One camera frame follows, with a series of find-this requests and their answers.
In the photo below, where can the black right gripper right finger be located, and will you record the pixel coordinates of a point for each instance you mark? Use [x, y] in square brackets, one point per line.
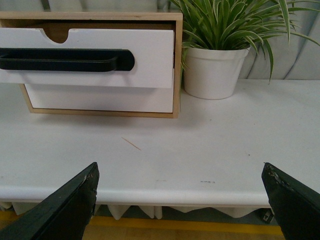
[296, 206]

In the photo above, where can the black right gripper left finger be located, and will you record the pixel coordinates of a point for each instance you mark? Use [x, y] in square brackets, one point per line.
[63, 215]

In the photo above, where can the white drawer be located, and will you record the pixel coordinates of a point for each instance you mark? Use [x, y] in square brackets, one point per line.
[101, 98]
[153, 52]

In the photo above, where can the light wooden drawer cabinet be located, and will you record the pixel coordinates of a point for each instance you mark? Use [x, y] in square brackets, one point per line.
[56, 26]

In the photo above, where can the white table skirt cloth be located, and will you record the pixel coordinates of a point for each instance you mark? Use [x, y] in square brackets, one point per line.
[172, 212]

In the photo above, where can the thin wooden toothpick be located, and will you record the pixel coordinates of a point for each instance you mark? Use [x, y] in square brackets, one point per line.
[131, 143]

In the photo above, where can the white plant pot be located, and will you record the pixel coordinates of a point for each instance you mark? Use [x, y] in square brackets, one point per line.
[212, 74]

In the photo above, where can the green striped spider plant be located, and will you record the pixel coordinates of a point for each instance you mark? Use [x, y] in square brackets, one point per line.
[227, 25]

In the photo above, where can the black drawer handle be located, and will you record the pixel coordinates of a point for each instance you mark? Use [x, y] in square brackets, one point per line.
[66, 59]

